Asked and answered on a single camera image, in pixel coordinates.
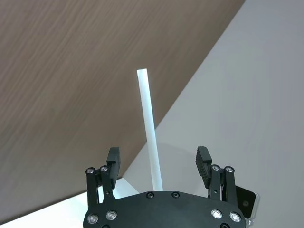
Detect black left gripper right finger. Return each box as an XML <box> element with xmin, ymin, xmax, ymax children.
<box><xmin>194</xmin><ymin>146</ymin><xmax>238</xmax><ymax>207</ymax></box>

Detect white square post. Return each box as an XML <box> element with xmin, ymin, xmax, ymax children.
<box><xmin>136</xmin><ymin>68</ymin><xmax>164</xmax><ymax>192</ymax></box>

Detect white table cloth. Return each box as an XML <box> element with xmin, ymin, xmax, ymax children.
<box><xmin>0</xmin><ymin>178</ymin><xmax>143</xmax><ymax>228</ymax></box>

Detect black flat box with lens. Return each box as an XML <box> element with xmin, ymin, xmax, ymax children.
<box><xmin>234</xmin><ymin>185</ymin><xmax>261</xmax><ymax>220</ymax></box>

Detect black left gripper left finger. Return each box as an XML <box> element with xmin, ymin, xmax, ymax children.
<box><xmin>85</xmin><ymin>147</ymin><xmax>122</xmax><ymax>211</ymax></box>

